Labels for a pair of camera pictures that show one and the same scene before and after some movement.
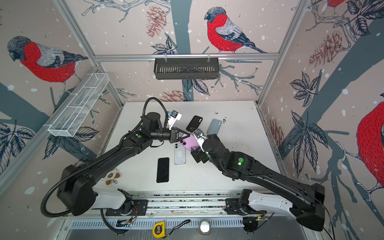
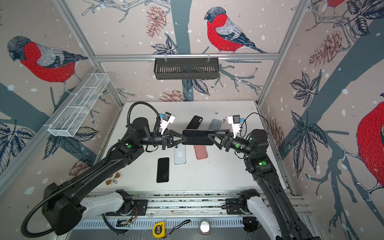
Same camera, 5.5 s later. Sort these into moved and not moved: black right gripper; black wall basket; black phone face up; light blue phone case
Moved: black right gripper
Not moved: black wall basket; black phone face up; light blue phone case
